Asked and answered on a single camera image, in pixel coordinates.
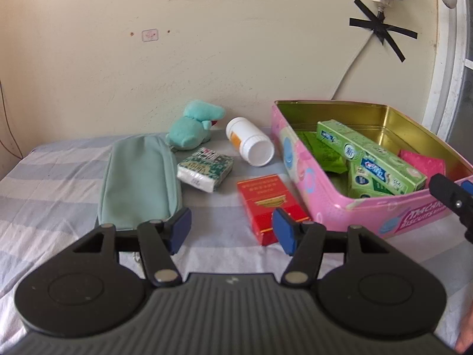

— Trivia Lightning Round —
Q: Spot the pink tissue packet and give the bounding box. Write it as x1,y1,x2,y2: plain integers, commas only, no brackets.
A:
398,150,447,188

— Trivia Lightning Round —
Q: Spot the green toothpaste box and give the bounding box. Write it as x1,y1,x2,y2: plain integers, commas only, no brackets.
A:
317,120,427,196

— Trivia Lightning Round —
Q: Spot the red cigarette box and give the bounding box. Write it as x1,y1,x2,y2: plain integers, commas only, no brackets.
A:
236,174,309,246

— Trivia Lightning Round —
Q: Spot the green sachet packet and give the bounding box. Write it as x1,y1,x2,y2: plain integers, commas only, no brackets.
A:
296,131,348,174

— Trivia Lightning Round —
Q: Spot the person's right hand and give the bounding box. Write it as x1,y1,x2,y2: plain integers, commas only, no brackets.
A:
455,305,473,354

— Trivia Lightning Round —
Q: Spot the mint green pouch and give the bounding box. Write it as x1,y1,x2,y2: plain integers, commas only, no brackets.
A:
97,135,182,230

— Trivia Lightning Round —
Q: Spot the green patterned tissue pack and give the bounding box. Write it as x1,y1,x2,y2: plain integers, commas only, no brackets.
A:
177,148,234,193

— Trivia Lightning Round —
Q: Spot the white pill bottle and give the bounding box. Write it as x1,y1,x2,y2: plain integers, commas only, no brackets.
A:
225,117,275,167

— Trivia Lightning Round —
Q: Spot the teal plush toy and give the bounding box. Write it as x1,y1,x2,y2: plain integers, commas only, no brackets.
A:
166,100,226,151

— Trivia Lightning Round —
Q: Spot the black tape cross lower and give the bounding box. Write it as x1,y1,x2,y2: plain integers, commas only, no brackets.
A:
349,0,418,62

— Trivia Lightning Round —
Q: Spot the window frame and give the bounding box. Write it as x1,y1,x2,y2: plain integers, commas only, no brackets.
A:
422,0,472,141

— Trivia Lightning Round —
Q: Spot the white power cable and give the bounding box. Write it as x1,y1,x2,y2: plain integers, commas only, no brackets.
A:
330,33,376,101

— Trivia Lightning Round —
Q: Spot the thin wall wire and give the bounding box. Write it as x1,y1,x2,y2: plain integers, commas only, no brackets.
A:
0,78,24,160

